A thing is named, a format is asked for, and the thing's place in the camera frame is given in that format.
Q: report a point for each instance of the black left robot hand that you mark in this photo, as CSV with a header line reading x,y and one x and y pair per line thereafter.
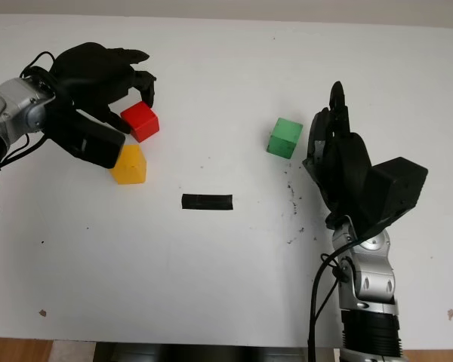
x,y
90,79

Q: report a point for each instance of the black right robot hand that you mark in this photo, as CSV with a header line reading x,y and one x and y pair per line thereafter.
x,y
343,166

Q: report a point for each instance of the green cube block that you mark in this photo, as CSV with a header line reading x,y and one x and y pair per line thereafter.
x,y
285,137

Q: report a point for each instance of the red cube block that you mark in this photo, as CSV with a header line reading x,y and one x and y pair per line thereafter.
x,y
141,120

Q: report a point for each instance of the yellow cube block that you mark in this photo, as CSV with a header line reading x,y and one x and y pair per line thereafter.
x,y
130,167

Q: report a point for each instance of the black tape strip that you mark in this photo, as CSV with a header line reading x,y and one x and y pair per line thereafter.
x,y
207,202

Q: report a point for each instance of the dark robot torso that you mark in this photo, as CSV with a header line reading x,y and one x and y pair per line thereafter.
x,y
200,353

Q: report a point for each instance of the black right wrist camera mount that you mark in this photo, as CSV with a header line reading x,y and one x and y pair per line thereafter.
x,y
396,188

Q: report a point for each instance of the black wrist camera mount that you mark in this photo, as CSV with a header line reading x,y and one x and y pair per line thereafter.
x,y
90,141
396,188

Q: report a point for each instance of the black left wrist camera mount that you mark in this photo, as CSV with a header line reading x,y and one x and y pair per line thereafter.
x,y
90,141

